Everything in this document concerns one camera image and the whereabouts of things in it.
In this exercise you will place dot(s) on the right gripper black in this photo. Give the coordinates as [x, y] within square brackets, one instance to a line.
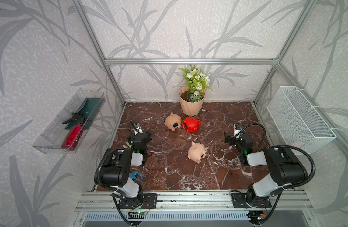
[232, 139]

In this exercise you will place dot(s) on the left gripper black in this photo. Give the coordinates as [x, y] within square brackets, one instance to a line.
[147, 137]

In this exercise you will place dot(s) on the beige piggy bank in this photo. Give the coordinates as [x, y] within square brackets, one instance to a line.
[196, 152]
[173, 122]

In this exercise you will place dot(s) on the red piggy bank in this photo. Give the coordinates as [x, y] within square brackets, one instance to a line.
[191, 124]

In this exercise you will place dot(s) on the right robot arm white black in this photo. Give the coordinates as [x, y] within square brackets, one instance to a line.
[289, 167]

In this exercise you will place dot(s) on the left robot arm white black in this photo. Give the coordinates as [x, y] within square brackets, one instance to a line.
[113, 172]

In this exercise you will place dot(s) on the green garden fork tool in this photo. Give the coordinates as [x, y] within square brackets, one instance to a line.
[127, 145]

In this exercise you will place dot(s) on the blue garden rake tool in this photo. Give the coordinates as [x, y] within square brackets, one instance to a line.
[136, 175]

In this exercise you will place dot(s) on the pink object in basket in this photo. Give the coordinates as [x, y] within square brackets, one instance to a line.
[298, 144]

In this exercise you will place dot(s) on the green cloth in tray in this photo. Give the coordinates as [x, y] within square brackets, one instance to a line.
[86, 113]

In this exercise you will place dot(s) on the red spray bottle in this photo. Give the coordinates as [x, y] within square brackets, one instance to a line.
[71, 141]

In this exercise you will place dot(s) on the beige flower pot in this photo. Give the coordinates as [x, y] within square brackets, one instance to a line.
[190, 108]

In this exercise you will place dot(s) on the green white artificial plant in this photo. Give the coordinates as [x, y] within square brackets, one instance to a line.
[197, 82]

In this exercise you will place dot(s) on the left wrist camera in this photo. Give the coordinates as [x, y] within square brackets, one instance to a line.
[137, 129]

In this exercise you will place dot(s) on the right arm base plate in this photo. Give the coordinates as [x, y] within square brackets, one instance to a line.
[249, 200]

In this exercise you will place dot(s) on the white wire basket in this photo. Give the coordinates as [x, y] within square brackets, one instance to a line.
[297, 120]

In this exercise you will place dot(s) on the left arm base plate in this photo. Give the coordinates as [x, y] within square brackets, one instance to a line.
[145, 200]

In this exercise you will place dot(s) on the clear plastic wall tray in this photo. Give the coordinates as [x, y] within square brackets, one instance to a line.
[51, 139]

